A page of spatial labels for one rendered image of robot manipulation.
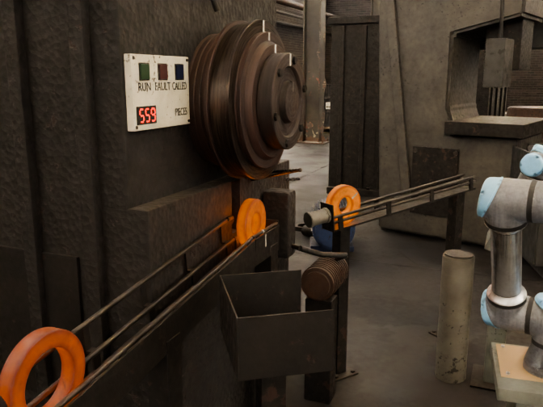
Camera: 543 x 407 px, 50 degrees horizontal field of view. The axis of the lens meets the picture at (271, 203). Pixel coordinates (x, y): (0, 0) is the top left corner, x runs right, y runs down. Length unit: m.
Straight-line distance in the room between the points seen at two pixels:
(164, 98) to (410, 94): 3.06
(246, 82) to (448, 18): 2.86
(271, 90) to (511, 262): 0.85
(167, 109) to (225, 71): 0.19
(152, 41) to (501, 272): 1.18
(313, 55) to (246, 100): 9.09
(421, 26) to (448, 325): 2.54
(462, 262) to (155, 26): 1.42
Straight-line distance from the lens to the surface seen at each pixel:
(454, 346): 2.44
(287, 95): 1.70
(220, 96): 1.58
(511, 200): 1.69
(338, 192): 2.22
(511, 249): 1.80
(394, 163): 4.50
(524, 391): 1.91
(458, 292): 2.36
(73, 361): 1.19
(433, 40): 4.36
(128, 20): 1.46
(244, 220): 1.77
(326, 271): 2.06
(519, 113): 6.40
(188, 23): 1.70
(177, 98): 1.59
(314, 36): 10.69
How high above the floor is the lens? 1.19
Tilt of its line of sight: 12 degrees down
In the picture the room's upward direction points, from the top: straight up
